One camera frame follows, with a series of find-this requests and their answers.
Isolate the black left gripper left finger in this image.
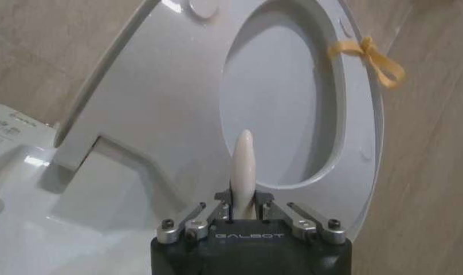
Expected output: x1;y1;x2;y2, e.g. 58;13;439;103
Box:
157;188;234;244

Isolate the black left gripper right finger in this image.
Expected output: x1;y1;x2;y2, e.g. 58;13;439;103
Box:
253;190;348;242

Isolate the cream toilet brush handle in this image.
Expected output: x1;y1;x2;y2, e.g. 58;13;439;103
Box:
228;128;258;221

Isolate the white toilet body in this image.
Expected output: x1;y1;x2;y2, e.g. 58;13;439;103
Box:
0;102;217;275

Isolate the white toilet lid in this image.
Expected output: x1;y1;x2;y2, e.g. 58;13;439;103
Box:
54;0;333;188

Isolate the white toilet seat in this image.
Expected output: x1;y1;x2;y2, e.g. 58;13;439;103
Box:
54;0;387;245

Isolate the yellow ribbon bow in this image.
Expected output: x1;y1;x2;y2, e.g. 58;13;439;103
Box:
326;36;407;89

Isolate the printed instruction label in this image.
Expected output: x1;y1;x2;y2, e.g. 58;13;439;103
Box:
0;113;39;155

